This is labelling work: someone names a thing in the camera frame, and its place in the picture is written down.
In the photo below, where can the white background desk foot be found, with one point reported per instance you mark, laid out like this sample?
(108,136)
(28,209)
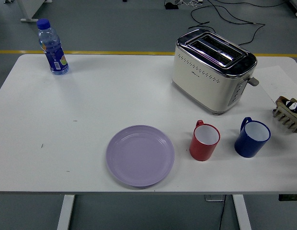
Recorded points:
(296,7)

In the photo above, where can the clear under-table bracket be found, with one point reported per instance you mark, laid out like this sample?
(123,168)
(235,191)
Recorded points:
(214,197)

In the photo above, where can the red mug white inside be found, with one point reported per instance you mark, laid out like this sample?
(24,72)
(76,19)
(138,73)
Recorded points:
(201,149)

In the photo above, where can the clear water bottle blue label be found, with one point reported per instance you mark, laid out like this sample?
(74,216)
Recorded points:
(53,55)

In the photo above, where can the grey toaster lever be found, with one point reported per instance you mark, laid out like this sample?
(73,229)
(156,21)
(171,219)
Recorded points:
(254,82)

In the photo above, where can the black under-table control box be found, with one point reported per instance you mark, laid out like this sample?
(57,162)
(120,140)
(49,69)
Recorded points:
(289,197)

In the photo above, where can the purple plate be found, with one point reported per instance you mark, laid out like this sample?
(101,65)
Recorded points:
(140,155)

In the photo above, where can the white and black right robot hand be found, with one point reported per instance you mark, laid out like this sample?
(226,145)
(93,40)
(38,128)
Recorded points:
(294,106)

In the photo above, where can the blue mug white inside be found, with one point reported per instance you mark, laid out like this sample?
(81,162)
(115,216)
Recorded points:
(246,146)

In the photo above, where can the cream and chrome toaster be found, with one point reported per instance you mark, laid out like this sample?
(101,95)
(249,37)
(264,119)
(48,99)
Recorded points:
(201,81)

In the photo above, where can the white table leg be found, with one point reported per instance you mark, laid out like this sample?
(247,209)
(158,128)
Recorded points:
(242,213)
(65,213)

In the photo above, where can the white background desk frame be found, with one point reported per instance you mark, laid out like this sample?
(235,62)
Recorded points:
(24,10)

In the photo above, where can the metal toast rack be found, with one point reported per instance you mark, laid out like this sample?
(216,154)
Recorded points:
(286,118)

